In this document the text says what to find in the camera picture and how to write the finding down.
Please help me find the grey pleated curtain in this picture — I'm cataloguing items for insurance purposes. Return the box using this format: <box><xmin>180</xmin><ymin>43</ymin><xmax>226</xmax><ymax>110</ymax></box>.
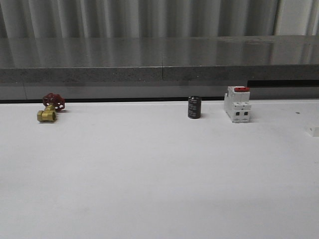
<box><xmin>0</xmin><ymin>0</ymin><xmax>319</xmax><ymax>38</ymax></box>

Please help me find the white circuit breaker red switch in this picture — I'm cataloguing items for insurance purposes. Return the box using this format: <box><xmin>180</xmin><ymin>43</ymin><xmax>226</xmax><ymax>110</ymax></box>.
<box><xmin>224</xmin><ymin>86</ymin><xmax>251</xmax><ymax>123</ymax></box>

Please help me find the brass valve red handwheel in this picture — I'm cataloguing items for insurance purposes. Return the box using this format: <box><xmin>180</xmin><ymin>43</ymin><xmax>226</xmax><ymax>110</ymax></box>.
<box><xmin>37</xmin><ymin>93</ymin><xmax>65</xmax><ymax>122</ymax></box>

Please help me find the black cylindrical capacitor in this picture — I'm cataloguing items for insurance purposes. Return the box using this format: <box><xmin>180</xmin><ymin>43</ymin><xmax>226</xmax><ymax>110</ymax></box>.
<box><xmin>187</xmin><ymin>96</ymin><xmax>201</xmax><ymax>119</ymax></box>

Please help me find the grey stone counter ledge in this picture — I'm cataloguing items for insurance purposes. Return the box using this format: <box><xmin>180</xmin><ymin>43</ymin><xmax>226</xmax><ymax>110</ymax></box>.
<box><xmin>0</xmin><ymin>36</ymin><xmax>319</xmax><ymax>101</ymax></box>

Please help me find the white half-ring pipe clamp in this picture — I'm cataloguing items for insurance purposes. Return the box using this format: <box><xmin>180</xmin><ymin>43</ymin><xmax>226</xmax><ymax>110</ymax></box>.
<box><xmin>306</xmin><ymin>125</ymin><xmax>319</xmax><ymax>137</ymax></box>

